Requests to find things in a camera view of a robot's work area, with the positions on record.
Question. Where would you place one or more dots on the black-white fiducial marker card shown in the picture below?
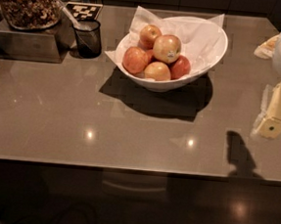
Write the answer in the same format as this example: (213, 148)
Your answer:
(84, 11)

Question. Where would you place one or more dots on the black mesh cup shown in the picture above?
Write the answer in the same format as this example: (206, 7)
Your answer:
(88, 38)

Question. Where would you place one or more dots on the right red apple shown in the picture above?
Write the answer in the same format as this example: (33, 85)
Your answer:
(179, 68)

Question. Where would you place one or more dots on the glass jar of nuts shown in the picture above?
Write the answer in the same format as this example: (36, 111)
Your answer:
(30, 14)

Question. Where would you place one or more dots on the white plastic utensil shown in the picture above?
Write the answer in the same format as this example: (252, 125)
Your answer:
(66, 11)

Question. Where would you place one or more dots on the white ceramic bowl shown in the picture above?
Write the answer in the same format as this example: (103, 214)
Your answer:
(182, 81)

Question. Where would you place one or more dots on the white paper liner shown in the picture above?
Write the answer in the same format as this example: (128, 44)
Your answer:
(199, 40)

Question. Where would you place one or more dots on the small hidden middle apple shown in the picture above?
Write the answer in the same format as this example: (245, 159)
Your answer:
(150, 55)

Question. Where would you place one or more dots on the front yellow-red apple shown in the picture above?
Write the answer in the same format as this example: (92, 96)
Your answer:
(159, 71)

